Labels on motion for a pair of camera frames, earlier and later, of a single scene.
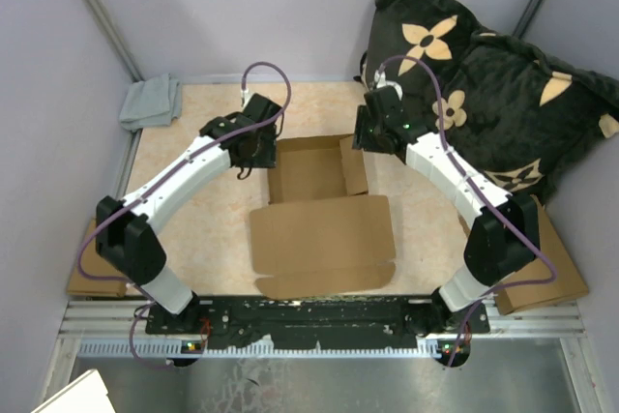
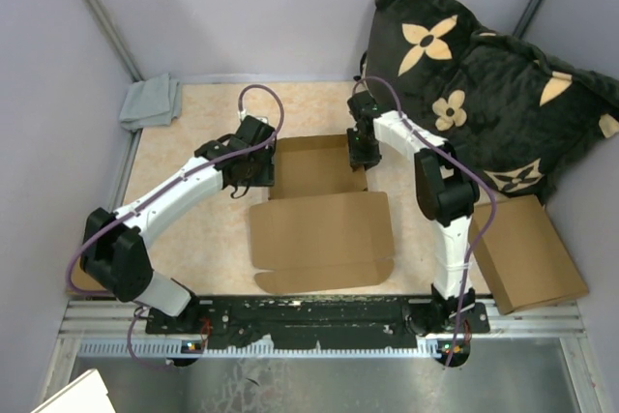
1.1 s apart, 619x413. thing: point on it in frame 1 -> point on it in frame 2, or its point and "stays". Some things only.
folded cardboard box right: (569, 283) stays
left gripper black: (268, 159) -> (266, 177)
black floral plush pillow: (518, 114) stays
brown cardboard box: (320, 233) stays
